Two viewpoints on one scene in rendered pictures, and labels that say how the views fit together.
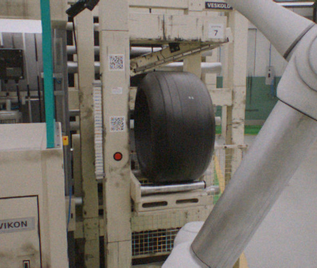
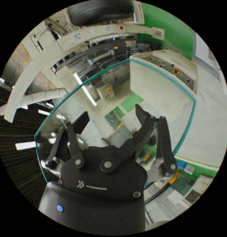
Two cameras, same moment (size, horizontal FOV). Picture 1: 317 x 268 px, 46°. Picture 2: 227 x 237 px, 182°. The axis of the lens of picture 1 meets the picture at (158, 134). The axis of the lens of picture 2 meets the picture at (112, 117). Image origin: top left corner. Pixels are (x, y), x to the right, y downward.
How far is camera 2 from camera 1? 1.16 m
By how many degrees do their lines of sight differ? 79
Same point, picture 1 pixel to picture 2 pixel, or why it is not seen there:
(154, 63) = (60, 27)
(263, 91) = not seen: outside the picture
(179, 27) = (40, 27)
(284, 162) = not seen: outside the picture
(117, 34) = (61, 44)
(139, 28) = (48, 40)
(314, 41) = not seen: outside the picture
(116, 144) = (117, 28)
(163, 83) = (85, 10)
